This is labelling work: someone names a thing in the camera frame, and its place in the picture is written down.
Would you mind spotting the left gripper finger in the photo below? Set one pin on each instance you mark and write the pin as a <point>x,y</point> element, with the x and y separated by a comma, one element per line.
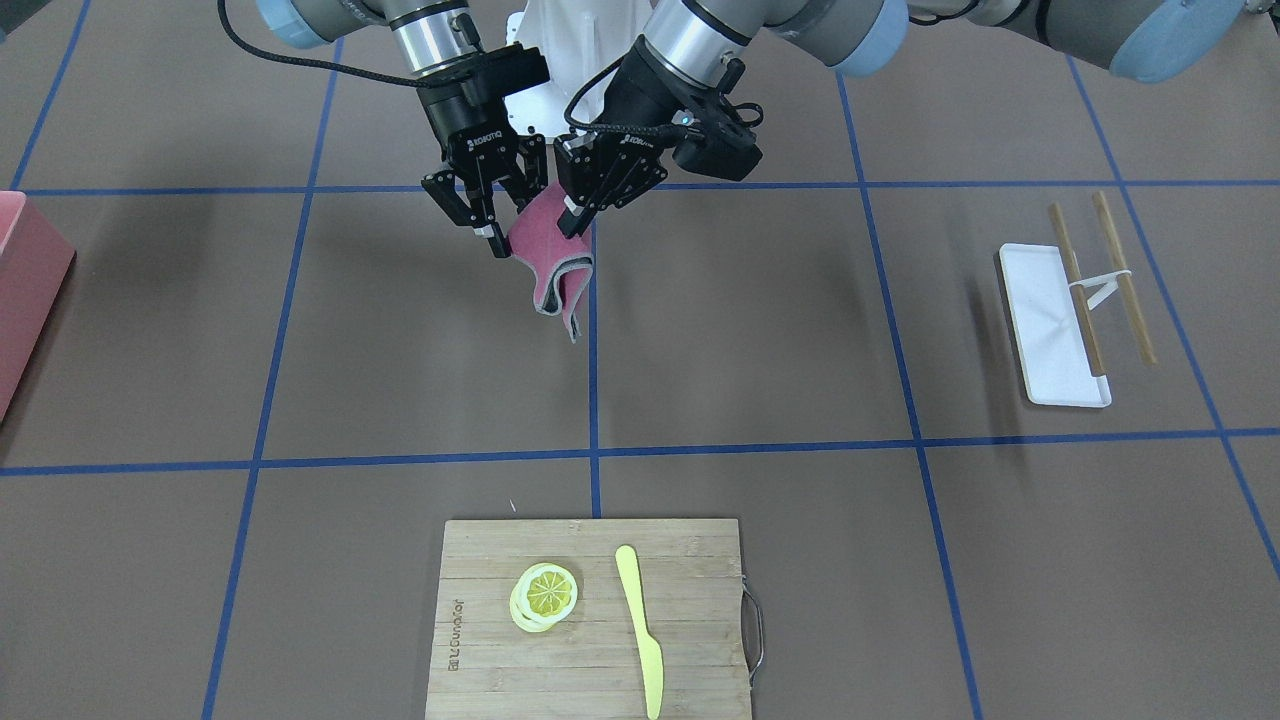
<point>578,214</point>
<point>617,188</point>

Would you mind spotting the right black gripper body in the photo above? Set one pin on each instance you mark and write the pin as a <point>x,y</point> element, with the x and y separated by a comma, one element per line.
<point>467,128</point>

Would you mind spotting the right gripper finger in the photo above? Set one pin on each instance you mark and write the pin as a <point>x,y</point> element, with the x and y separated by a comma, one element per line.
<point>472,207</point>
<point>526,184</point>

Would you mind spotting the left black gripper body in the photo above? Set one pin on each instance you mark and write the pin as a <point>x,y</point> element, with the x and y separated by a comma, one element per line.
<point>632,112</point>

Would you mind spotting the red wiping cloth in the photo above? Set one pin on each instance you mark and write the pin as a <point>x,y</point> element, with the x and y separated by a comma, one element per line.
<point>561,267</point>

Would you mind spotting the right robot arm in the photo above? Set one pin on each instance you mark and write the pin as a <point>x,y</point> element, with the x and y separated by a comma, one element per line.
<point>431,34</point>

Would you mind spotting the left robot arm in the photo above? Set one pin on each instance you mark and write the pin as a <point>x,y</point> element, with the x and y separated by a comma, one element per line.
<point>1148,41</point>

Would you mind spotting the yellow lemon slices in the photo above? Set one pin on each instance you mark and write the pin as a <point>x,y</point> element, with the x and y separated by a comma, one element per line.
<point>543,596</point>

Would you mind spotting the pink plastic bin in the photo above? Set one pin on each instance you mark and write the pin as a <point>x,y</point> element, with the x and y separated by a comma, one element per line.
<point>35,259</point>

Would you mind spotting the wooden rack bar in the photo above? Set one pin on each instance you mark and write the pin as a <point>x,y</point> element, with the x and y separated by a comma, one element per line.
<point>1124,280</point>
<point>1076,291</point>

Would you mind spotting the yellow plastic knife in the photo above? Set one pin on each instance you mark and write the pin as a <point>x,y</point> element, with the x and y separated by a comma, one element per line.
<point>648,648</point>

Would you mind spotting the bamboo cutting board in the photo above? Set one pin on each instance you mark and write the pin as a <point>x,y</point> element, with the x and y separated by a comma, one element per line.
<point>482,666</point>

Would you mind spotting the white rack tray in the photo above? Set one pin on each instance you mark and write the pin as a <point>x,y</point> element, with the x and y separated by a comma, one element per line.
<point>1047,335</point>

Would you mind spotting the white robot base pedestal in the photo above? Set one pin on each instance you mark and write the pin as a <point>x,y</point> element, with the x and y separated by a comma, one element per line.
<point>577,39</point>

